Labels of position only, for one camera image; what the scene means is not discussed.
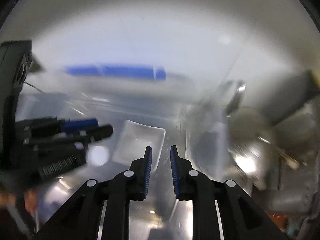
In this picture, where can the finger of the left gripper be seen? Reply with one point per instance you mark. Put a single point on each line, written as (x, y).
(90, 135)
(73, 126)

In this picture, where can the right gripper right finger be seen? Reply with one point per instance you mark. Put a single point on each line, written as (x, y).
(220, 210)

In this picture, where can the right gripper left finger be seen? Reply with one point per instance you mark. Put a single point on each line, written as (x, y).
(101, 210)

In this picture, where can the white sauce dish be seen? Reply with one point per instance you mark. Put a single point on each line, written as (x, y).
(134, 139)

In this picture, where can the person left hand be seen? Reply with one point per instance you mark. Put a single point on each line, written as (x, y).
(30, 200)

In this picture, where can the clear plastic storage bin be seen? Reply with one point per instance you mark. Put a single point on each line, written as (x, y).
(195, 122)

